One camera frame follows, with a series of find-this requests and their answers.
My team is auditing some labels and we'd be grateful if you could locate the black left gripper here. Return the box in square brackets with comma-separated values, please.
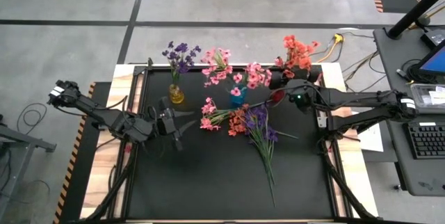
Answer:
[152, 95, 198, 152]

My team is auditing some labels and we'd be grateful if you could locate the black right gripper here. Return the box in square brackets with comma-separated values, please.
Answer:
[268, 67, 323, 95]

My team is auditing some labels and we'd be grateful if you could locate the orange artificial flower bunch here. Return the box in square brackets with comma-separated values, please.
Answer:
[274, 35, 321, 79]
[227, 104, 250, 138]

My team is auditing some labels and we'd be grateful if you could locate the purple artificial flower bunch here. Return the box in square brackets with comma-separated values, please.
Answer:
[244, 105, 299, 207]
[161, 40, 202, 88]

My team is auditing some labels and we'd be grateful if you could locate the red glass vase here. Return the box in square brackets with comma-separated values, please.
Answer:
[270, 90, 286, 105]

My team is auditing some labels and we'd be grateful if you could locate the yellow glass vase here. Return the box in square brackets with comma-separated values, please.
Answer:
[168, 83, 185, 105]

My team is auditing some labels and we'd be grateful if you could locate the blue glass vase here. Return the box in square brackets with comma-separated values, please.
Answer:
[229, 84, 248, 106]

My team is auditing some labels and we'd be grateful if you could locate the white paper sheet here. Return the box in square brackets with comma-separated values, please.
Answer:
[357, 122, 385, 153]

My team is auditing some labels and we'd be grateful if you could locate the clear plastic box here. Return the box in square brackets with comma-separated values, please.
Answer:
[410, 83, 445, 110]

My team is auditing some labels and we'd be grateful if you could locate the grey side desk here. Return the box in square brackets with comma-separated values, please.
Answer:
[373, 25, 445, 198]

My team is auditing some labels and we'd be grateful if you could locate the black stand pole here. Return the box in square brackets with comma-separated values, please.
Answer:
[387, 0, 445, 40]

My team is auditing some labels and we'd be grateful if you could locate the blue-screen monitor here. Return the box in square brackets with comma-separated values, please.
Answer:
[416, 39, 445, 78]

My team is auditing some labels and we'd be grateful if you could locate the small black device box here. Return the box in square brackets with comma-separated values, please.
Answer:
[419, 28, 445, 48]

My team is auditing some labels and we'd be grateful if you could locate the black keyboard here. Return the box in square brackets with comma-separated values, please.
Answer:
[403, 122, 445, 161]

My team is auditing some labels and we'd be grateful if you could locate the grey metal stand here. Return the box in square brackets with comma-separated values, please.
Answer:
[0, 112, 58, 220]

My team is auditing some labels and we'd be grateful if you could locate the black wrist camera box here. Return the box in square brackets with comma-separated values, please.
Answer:
[291, 90, 309, 114]

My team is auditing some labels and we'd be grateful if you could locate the yellow power plug cable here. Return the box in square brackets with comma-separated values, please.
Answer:
[314, 33, 346, 64]

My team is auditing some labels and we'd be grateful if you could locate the black floor cable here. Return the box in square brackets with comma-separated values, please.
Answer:
[15, 102, 49, 137]
[342, 31, 389, 93]

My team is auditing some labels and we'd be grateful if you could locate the black diagonal frame strut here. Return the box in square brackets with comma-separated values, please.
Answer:
[319, 139, 378, 221]
[81, 143, 140, 223]

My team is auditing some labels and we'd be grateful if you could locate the black metal table frame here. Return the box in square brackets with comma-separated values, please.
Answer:
[120, 56, 350, 224]

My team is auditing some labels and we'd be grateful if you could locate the coiled black cable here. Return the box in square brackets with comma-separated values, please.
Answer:
[399, 58, 424, 85]

